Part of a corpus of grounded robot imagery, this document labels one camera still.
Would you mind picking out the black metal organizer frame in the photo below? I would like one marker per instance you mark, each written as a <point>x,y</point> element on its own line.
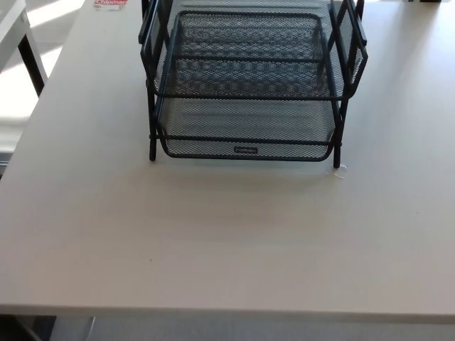
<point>152,149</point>

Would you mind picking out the black mesh tray with label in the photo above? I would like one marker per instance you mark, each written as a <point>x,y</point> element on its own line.
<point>213,147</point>

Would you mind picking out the silver desk leg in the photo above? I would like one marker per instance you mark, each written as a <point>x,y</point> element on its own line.
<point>89,328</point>

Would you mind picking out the red white printed pack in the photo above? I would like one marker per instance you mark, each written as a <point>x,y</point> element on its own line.
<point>110,3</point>

